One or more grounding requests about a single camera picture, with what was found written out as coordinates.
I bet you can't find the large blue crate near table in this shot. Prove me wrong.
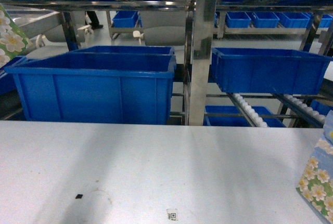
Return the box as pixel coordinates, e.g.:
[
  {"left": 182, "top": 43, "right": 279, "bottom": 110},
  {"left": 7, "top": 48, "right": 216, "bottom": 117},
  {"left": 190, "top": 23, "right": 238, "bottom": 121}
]
[{"left": 5, "top": 52, "right": 176, "bottom": 125}]

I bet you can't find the blue crate right shelf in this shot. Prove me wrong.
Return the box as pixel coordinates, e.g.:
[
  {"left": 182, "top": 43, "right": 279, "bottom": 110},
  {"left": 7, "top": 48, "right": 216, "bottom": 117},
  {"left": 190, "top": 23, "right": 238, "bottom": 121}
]
[{"left": 211, "top": 47, "right": 332, "bottom": 95}]

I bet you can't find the qr code sticker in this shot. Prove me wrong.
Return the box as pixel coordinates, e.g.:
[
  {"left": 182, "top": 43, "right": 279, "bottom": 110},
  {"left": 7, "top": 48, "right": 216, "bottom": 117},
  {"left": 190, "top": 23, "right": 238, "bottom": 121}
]
[{"left": 166, "top": 208, "right": 178, "bottom": 221}]

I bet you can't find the steel rack upright post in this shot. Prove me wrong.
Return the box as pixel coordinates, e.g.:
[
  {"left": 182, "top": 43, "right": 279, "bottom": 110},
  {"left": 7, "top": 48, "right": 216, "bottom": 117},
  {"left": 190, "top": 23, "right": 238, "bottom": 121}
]
[{"left": 188, "top": 0, "right": 216, "bottom": 126}]

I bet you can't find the flower gift bag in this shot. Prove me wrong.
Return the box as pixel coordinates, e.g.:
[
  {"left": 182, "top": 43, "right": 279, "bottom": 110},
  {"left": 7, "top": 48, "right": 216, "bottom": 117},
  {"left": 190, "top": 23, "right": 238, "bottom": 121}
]
[
  {"left": 1, "top": 5, "right": 32, "bottom": 68},
  {"left": 296, "top": 124, "right": 333, "bottom": 224}
]

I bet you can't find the blue crate behind large crate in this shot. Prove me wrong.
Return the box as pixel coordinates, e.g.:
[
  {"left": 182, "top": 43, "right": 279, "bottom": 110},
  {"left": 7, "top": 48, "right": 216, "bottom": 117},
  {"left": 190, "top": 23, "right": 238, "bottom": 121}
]
[{"left": 72, "top": 46, "right": 175, "bottom": 55}]

